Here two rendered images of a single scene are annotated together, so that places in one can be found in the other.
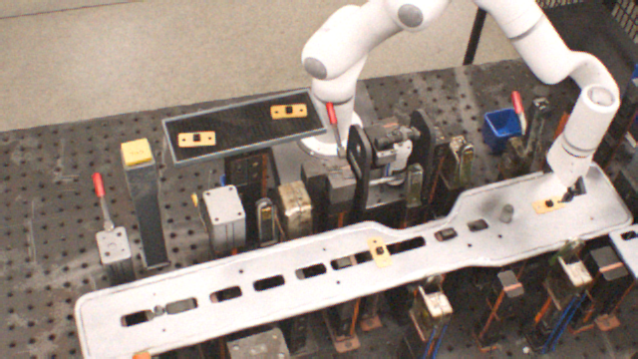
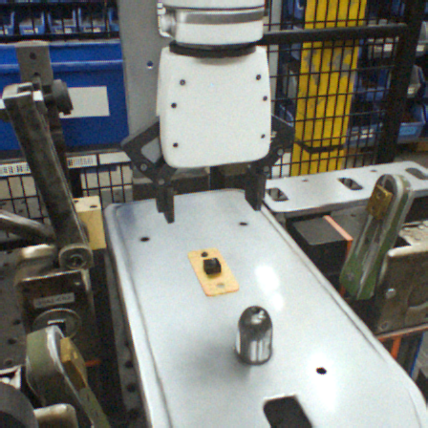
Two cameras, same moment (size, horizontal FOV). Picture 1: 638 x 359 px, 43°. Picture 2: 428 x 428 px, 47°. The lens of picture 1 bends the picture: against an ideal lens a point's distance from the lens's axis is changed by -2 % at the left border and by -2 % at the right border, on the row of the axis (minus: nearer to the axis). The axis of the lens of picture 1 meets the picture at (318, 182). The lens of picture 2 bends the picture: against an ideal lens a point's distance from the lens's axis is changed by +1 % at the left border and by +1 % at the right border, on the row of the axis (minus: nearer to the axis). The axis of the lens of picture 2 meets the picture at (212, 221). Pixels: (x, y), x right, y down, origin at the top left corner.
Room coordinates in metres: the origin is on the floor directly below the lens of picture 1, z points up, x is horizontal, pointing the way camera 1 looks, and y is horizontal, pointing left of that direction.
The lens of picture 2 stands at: (1.20, -0.15, 1.32)
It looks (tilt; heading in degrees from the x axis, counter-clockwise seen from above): 30 degrees down; 277
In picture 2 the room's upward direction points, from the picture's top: straight up
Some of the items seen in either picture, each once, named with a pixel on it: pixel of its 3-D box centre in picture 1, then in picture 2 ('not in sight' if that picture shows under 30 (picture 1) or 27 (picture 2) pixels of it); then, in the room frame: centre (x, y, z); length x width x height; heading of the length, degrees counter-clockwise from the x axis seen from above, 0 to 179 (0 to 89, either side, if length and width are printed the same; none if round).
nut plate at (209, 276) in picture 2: (548, 203); (211, 267); (1.25, -0.59, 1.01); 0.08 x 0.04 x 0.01; 114
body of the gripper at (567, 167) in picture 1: (571, 157); (212, 97); (1.25, -0.58, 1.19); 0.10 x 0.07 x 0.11; 24
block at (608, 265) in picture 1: (589, 290); (317, 309); (1.11, -0.73, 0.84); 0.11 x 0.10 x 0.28; 24
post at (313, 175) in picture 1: (309, 214); not in sight; (1.22, 0.01, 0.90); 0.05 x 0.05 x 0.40; 24
